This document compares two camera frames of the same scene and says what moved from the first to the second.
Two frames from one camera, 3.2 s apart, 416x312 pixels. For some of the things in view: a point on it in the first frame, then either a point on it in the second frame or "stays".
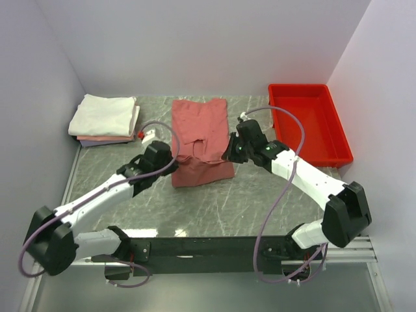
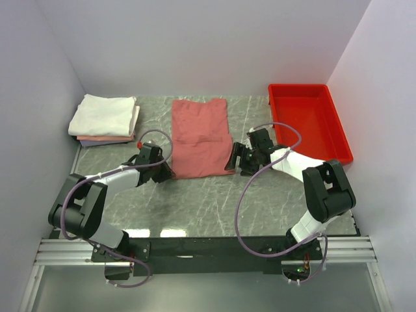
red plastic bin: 326,142 stays
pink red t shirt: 203,129 stays
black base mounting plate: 279,255 stays
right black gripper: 229,153 → 240,149
